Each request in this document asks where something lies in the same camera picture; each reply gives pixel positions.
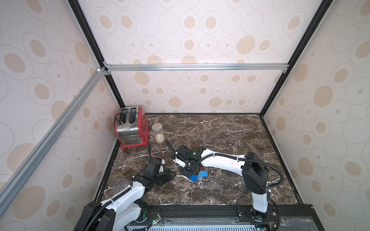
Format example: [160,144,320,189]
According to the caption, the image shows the small blue lego brick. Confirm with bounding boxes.
[189,175,198,182]

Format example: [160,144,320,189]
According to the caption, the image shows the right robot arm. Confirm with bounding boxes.
[167,143,284,214]

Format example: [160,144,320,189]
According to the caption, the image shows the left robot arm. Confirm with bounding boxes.
[74,157,173,231]

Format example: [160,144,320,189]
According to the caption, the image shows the long blue lego brick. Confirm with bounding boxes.
[198,170,208,178]

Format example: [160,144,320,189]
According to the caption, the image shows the red and chrome toaster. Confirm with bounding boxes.
[114,105,149,149]

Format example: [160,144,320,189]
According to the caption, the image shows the horizontal aluminium frame bar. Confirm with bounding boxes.
[106,63,289,72]

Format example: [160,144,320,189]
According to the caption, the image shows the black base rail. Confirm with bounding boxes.
[76,204,324,231]

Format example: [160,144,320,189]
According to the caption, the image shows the left aluminium frame bar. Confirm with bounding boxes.
[1,67,108,216]

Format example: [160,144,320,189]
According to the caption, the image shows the left black corner post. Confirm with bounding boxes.
[67,0,125,107]

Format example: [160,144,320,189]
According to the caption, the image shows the black corner post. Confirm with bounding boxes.
[67,0,125,107]
[259,0,334,118]

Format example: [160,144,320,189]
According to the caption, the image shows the right black corner post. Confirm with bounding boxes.
[259,0,334,118]

